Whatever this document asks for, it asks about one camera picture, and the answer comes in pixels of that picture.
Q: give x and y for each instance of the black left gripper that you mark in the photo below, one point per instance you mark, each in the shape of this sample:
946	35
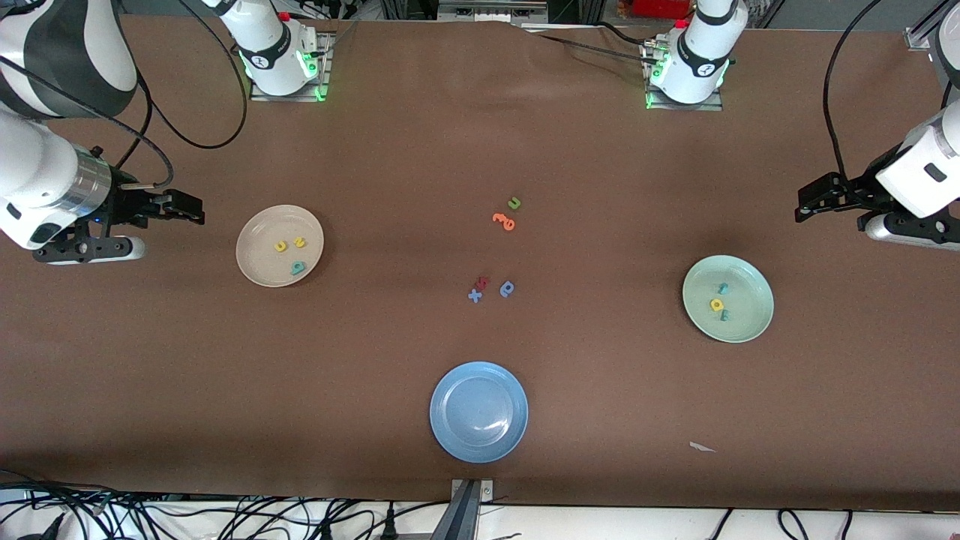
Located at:
859	189

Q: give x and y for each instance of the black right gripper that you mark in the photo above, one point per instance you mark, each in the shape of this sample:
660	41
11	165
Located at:
126	205

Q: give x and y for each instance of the teal foam letter p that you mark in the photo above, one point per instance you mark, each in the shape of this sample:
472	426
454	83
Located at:
298	268

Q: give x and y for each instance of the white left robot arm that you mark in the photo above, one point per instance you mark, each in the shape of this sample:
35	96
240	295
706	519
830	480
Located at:
926	169

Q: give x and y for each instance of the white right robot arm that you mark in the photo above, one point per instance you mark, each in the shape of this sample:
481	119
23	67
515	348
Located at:
45	172

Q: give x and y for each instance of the beige brown plate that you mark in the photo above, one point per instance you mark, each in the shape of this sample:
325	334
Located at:
262	262

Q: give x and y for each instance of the pale green plate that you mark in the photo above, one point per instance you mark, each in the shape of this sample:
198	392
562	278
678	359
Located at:
750	300

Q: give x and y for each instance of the brown table cover sheet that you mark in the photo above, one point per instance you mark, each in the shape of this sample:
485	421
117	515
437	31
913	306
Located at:
225	375

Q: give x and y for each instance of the red box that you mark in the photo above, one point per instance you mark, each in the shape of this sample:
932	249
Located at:
660	7

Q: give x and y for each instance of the white paper scrap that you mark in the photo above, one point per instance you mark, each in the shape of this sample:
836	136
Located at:
700	447

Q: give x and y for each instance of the blue foam letter a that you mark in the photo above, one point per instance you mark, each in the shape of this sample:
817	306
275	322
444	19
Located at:
507	289

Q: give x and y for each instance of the blue plate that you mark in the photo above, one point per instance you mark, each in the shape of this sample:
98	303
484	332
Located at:
478	412

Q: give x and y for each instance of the aluminium profile bar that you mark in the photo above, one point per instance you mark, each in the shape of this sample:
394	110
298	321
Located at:
465	514

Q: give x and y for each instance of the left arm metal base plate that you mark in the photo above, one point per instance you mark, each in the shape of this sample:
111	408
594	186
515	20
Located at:
684	106

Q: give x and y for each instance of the aluminium frame post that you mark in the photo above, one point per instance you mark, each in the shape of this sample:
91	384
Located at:
919	37

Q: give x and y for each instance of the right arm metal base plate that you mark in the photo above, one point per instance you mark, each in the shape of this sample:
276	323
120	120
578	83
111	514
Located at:
324	75

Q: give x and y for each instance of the grey metal frame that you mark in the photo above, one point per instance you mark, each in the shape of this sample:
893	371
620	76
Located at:
491	11

